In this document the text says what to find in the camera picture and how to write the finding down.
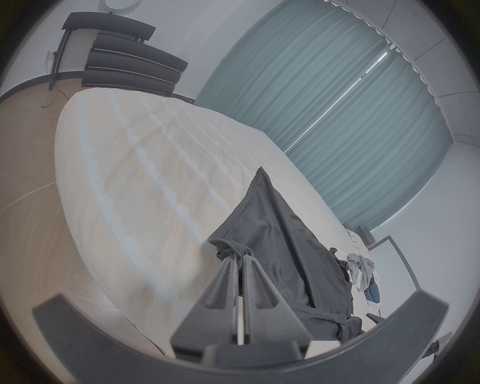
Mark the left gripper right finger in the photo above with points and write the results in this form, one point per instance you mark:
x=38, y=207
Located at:
x=270, y=326

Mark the grey bedside table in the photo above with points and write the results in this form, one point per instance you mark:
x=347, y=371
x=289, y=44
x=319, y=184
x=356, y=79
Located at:
x=364, y=233

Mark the blue-green curtain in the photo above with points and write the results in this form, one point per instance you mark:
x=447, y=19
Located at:
x=375, y=150
x=281, y=56

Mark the black T-shirt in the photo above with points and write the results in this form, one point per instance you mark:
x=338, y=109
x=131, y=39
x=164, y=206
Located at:
x=281, y=243

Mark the black dressing table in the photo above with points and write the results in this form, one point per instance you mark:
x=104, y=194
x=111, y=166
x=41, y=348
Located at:
x=112, y=22

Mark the white printed pillow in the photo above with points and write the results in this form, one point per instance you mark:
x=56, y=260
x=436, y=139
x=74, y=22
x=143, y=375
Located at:
x=356, y=240

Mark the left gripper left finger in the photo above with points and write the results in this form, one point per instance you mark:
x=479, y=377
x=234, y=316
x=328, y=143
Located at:
x=213, y=324

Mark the pile of clothes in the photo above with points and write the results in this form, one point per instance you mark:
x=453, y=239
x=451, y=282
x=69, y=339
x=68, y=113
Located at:
x=360, y=270

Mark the bed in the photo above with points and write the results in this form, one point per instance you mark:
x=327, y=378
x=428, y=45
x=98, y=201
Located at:
x=150, y=168

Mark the round white mirror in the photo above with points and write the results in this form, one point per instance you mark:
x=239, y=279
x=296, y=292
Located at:
x=120, y=4

